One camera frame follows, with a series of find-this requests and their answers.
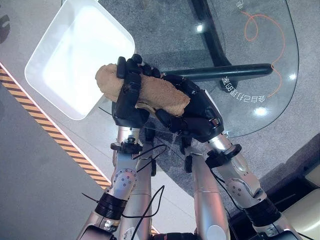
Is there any thin black cable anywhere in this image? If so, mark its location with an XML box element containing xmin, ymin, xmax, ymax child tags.
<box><xmin>122</xmin><ymin>184</ymin><xmax>166</xmax><ymax>227</ymax></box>
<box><xmin>131</xmin><ymin>144</ymin><xmax>168</xmax><ymax>174</ymax></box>

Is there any cream sofa cushion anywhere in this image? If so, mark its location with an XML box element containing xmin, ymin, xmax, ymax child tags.
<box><xmin>281</xmin><ymin>188</ymin><xmax>320</xmax><ymax>240</ymax></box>
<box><xmin>303</xmin><ymin>162</ymin><xmax>320</xmax><ymax>190</ymax></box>

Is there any dark robot torso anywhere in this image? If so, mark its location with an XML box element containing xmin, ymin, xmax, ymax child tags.
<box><xmin>149</xmin><ymin>231</ymin><xmax>199</xmax><ymax>240</ymax></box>

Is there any yellow black hazard tape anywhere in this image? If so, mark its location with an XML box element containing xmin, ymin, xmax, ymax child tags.
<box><xmin>0</xmin><ymin>65</ymin><xmax>111</xmax><ymax>191</ymax></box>

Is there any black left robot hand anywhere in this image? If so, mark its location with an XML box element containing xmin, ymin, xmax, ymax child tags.
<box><xmin>111</xmin><ymin>53</ymin><xmax>151</xmax><ymax>129</ymax></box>

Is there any silver right robot leg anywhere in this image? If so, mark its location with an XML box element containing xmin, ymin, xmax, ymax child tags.
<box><xmin>179</xmin><ymin>134</ymin><xmax>231</xmax><ymax>240</ymax></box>

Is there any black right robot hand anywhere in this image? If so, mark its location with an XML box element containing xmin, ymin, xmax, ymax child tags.
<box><xmin>142</xmin><ymin>63</ymin><xmax>224</xmax><ymax>144</ymax></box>

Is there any black zip tie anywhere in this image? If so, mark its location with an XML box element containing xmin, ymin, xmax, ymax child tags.
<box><xmin>81</xmin><ymin>191</ymin><xmax>101</xmax><ymax>205</ymax></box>

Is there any white plastic basket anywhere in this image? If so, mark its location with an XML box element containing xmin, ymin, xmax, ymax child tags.
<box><xmin>24</xmin><ymin>0</ymin><xmax>136</xmax><ymax>121</ymax></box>

